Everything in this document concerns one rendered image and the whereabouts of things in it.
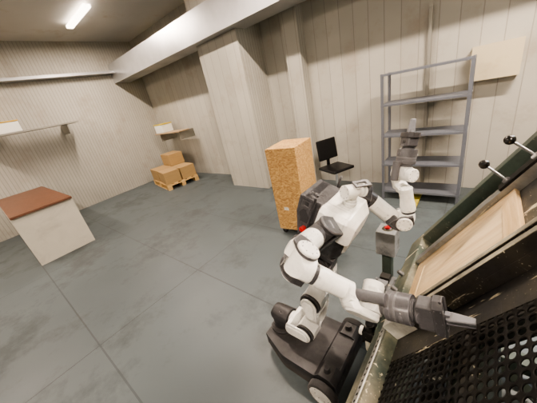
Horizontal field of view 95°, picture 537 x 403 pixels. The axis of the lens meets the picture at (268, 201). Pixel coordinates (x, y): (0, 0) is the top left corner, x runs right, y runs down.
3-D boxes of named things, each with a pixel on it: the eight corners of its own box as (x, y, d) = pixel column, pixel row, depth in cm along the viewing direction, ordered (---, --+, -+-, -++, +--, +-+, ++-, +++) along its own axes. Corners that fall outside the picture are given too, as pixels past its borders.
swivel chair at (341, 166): (359, 186, 457) (356, 134, 419) (348, 200, 414) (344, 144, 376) (328, 185, 493) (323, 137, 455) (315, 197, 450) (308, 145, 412)
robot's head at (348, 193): (336, 197, 114) (342, 182, 109) (353, 195, 118) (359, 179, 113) (344, 206, 110) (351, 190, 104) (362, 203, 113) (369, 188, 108)
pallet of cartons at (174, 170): (206, 176, 745) (197, 149, 712) (173, 191, 667) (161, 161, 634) (179, 173, 838) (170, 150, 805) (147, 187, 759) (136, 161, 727)
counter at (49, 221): (62, 219, 636) (41, 185, 599) (96, 240, 472) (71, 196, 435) (21, 236, 579) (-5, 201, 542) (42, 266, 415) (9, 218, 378)
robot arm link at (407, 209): (415, 195, 120) (419, 229, 126) (411, 187, 128) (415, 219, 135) (391, 199, 124) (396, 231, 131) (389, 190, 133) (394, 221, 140)
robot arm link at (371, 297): (400, 327, 74) (363, 317, 82) (404, 292, 79) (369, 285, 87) (387, 315, 68) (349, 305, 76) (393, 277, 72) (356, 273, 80)
